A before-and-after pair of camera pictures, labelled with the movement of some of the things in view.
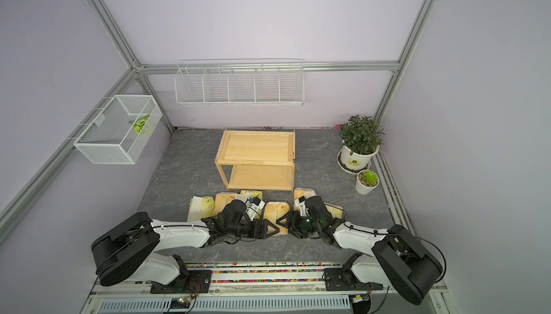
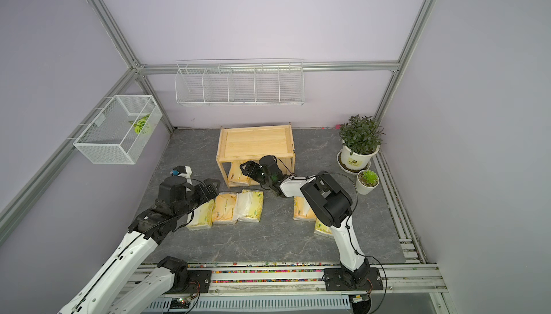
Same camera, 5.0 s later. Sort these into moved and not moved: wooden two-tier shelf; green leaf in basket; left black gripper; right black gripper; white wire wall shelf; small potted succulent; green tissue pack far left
Moved: right black gripper; left black gripper
Not moved: wooden two-tier shelf; white wire wall shelf; green tissue pack far left; small potted succulent; green leaf in basket
